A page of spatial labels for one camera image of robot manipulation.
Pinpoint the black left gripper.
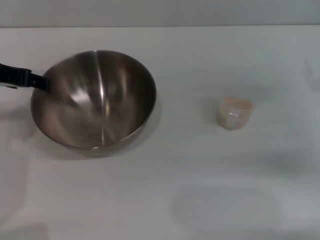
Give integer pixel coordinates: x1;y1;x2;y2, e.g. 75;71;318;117
0;62;51;92

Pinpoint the stainless steel mixing bowl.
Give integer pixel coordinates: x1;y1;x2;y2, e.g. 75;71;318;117
29;49;158;158

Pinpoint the clear plastic measuring cup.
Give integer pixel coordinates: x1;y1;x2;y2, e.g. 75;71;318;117
215;96;254;131

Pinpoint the white uncooked rice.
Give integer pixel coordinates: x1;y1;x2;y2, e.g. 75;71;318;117
216;97;253;130

